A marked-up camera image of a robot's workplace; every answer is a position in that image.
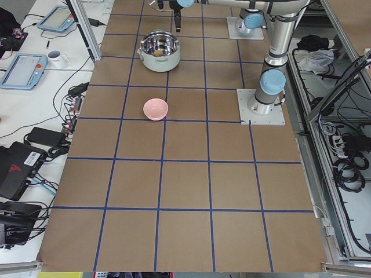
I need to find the black red computer box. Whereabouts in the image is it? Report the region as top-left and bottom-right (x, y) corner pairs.
(1, 141), (48, 201)

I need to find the pink bowl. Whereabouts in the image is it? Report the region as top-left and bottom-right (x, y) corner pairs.
(143, 98), (169, 121)

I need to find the black power adapter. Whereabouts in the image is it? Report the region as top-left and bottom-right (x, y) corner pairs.
(24, 127), (66, 147)

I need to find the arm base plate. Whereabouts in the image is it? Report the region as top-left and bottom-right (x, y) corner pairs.
(227, 14), (264, 40)
(237, 89), (285, 126)

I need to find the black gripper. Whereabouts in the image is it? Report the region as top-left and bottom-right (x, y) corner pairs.
(169, 0), (183, 32)

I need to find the pale green steel pot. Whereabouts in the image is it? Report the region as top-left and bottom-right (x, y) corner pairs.
(137, 30), (180, 72)

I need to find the black cloth heap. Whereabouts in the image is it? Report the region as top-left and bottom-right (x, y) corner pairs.
(297, 34), (329, 52)

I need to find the aluminium frame post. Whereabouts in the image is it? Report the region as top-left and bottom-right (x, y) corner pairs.
(66, 0), (101, 63)

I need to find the blue teach pendant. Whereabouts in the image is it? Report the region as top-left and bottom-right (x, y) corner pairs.
(37, 6), (75, 33)
(1, 53), (48, 90)

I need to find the far blue teach pendant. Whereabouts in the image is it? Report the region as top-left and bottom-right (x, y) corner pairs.
(37, 6), (75, 33)

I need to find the white crumpled cloth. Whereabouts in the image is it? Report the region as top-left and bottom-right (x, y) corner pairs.
(298, 50), (334, 75)

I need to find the brown egg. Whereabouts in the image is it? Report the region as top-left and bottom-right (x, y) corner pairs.
(154, 49), (163, 57)

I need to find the white mug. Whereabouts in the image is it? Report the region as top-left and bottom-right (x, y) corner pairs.
(48, 50), (70, 70)

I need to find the near blue teach pendant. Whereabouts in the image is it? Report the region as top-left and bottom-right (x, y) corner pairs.
(1, 53), (48, 90)

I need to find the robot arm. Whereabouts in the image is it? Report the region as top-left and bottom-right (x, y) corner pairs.
(169, 1), (309, 115)
(235, 9), (267, 34)

